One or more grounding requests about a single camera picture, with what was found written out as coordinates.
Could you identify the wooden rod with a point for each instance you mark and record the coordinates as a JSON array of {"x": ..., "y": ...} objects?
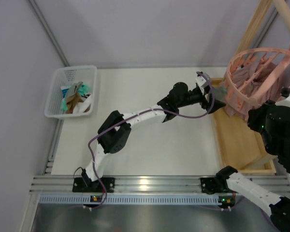
[{"x": 283, "y": 10}]

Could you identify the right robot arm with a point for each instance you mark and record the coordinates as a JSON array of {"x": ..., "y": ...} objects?
[{"x": 277, "y": 144}]

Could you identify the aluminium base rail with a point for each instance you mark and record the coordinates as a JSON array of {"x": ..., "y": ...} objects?
[{"x": 153, "y": 184}]

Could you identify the white plastic basket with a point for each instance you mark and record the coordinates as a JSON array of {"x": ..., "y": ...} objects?
[{"x": 66, "y": 77}]

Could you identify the pink round clip hanger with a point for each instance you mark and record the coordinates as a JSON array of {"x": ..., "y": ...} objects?
[{"x": 253, "y": 77}]

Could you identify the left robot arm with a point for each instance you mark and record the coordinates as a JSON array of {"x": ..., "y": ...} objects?
[{"x": 114, "y": 132}]

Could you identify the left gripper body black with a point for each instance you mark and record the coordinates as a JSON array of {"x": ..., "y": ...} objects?
[{"x": 205, "y": 102}]

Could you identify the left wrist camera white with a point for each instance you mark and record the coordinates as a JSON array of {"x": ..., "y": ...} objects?
[{"x": 203, "y": 82}]

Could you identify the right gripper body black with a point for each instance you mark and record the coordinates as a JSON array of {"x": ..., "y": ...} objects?
[{"x": 271, "y": 121}]

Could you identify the wooden upright post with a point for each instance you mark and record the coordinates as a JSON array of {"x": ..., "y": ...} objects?
[{"x": 254, "y": 25}]

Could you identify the green blue patterned sock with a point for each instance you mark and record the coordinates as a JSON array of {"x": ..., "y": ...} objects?
[{"x": 63, "y": 103}]

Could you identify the grey sock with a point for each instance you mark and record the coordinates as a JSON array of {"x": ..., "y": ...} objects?
[
  {"x": 72, "y": 90},
  {"x": 220, "y": 94}
]

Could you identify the white slotted cable duct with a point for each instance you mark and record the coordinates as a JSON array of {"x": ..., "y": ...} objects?
[{"x": 136, "y": 199}]

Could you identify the wooden tray frame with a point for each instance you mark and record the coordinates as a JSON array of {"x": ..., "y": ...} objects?
[{"x": 240, "y": 147}]

